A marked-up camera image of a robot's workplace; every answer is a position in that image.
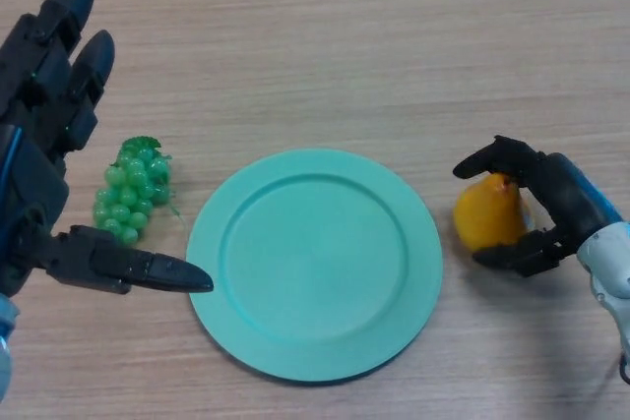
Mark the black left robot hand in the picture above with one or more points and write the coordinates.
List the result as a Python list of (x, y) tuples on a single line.
[(34, 184)]

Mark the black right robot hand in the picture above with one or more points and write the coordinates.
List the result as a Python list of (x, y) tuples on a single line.
[(571, 198)]

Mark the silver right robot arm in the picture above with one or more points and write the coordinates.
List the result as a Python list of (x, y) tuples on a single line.
[(612, 262)]

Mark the yellow pear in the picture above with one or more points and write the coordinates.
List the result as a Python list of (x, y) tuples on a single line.
[(485, 218)]

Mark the green grape bunch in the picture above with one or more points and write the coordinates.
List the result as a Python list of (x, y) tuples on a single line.
[(130, 189)]

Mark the green round plate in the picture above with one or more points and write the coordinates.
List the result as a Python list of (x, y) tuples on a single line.
[(315, 262)]

